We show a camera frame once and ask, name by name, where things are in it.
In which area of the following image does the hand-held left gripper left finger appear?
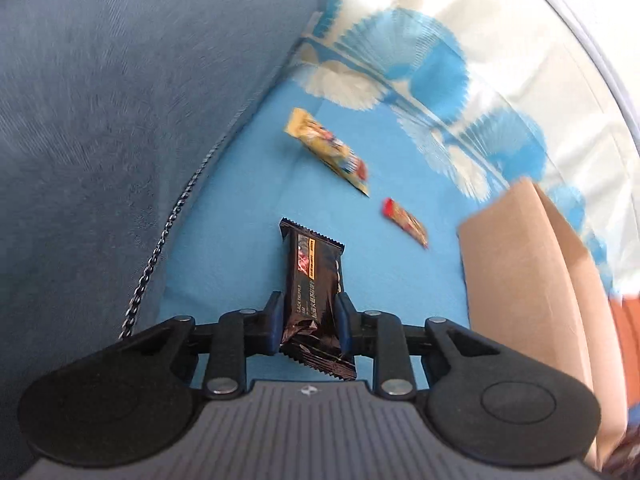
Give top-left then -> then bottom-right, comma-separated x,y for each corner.
119,290 -> 284,402

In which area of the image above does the yellow snack packet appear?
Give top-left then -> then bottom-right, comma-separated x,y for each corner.
284,107 -> 371,198

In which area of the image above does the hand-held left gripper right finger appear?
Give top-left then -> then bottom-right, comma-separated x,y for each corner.
335,292 -> 502,402

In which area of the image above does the small red snack packet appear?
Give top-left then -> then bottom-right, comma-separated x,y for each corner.
382,197 -> 430,250

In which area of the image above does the blue white printed sheet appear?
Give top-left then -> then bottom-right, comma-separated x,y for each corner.
120,0 -> 640,396

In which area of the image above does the brown cardboard box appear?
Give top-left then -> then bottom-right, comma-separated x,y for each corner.
457,177 -> 640,471

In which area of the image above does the black snack bar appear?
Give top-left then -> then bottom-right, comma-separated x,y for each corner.
277,217 -> 358,381

